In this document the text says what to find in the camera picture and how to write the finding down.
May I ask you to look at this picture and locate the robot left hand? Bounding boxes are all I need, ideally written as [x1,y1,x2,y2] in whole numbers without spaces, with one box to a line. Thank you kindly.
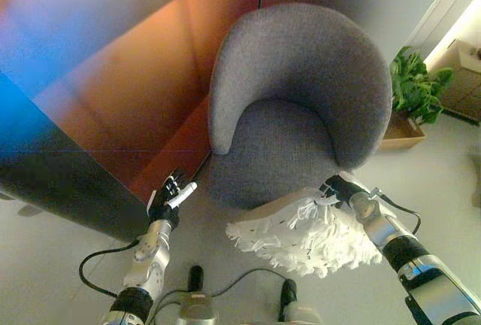
[146,168,199,225]

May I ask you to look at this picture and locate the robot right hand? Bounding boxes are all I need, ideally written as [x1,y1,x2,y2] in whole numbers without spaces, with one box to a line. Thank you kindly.
[318,172,372,208]

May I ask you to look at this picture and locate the white fringed cloth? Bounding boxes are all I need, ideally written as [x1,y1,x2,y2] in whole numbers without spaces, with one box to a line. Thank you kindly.
[225,185,385,280]

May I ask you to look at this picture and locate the wooden planter box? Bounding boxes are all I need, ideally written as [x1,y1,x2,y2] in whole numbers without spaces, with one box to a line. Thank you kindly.
[378,111,428,152]

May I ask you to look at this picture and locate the robot left leg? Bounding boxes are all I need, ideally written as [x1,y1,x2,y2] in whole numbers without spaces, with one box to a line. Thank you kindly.
[177,265,219,325]

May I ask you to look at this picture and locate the robot leg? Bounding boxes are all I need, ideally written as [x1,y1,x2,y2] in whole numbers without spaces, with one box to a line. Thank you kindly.
[277,278,321,325]
[177,265,219,325]

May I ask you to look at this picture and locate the dark cabinet panel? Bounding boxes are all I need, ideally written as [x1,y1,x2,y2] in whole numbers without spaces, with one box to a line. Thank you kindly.
[0,72,151,242]

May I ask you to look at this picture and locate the gray fabric armchair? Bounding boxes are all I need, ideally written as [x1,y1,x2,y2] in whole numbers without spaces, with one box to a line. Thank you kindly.
[207,3,394,212]

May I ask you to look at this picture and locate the robot right leg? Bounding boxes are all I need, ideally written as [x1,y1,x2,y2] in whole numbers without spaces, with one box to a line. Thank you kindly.
[277,278,321,325]

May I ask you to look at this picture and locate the green leafy potted plant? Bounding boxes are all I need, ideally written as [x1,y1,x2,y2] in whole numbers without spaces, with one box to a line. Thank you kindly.
[389,45,455,126]

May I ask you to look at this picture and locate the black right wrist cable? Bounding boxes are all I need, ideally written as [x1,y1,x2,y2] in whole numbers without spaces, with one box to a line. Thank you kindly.
[370,187,422,236]

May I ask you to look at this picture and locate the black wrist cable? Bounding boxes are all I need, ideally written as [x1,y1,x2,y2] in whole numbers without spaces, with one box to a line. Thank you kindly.
[78,239,151,300]
[370,187,422,236]

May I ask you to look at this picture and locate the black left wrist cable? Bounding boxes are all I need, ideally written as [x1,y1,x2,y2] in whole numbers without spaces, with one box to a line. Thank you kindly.
[78,239,151,300]

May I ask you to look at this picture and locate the thin black body cable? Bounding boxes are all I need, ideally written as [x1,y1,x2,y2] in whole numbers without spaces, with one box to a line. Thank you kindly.
[148,268,291,325]

